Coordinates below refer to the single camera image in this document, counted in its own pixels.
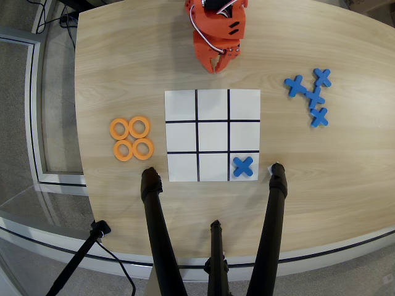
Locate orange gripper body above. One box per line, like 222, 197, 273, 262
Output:
193, 30, 241, 62

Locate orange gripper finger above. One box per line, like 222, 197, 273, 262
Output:
215, 47, 241, 74
199, 55, 217, 74

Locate orange ring piece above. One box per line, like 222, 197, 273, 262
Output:
128, 115, 151, 139
132, 137, 154, 160
109, 118, 130, 140
113, 139, 135, 162

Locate white tic-tac-toe grid sheet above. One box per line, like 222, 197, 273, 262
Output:
164, 89, 262, 183

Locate blue cross piece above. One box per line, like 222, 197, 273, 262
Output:
284, 75, 308, 98
305, 86, 326, 109
310, 107, 330, 128
313, 68, 332, 88
232, 155, 254, 178

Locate thick black tripod leg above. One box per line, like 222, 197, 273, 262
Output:
140, 166, 189, 296
245, 162, 289, 296

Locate thin black tripod leg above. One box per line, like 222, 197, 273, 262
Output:
203, 220, 233, 296

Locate slim black stand pole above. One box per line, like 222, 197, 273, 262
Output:
44, 220, 112, 296

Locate white and black robot cable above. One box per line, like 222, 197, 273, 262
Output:
189, 0, 242, 55

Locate black floor cables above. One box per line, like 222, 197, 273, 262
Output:
30, 0, 78, 52

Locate grey metal glass frame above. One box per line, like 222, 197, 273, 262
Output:
0, 26, 89, 189

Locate black stand cable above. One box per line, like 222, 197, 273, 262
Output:
95, 239, 137, 296

